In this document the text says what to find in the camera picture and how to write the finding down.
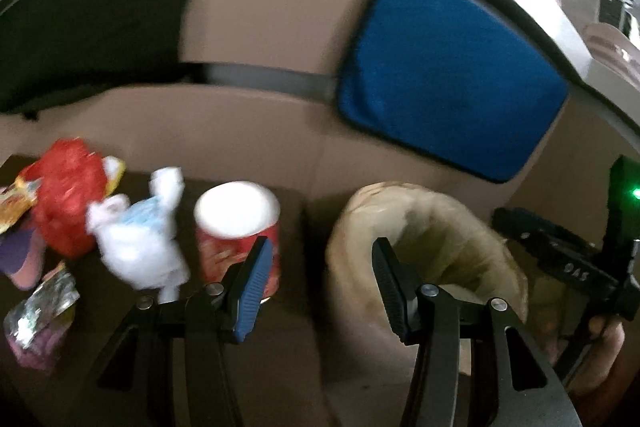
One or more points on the purple pink wrapper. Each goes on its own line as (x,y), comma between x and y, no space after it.
(22,257)

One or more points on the yellow instant noodle packet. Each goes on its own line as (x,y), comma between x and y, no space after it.
(15,200)

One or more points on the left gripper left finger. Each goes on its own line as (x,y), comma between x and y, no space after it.
(132,381)

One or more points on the silver foil wrapper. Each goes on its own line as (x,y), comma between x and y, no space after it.
(53,297)

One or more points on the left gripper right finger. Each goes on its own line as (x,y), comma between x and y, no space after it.
(477,355)

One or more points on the red plastic bag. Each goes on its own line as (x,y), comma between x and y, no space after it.
(70,178)

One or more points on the black hanging cloth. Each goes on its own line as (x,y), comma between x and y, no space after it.
(56,52)

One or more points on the white blue plastic bag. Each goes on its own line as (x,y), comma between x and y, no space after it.
(137,242)

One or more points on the blue hanging cloth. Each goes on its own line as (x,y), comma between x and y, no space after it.
(449,80)

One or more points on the yellow snack wrapper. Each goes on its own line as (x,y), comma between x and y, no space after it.
(114,169)

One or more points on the red paper cup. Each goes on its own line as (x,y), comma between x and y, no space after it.
(228,218)

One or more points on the pink candy wrapper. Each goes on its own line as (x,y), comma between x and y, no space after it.
(44,352)

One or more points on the pink plastic basket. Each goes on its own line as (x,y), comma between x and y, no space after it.
(613,49)

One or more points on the right hand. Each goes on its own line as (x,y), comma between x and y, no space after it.
(606,339)

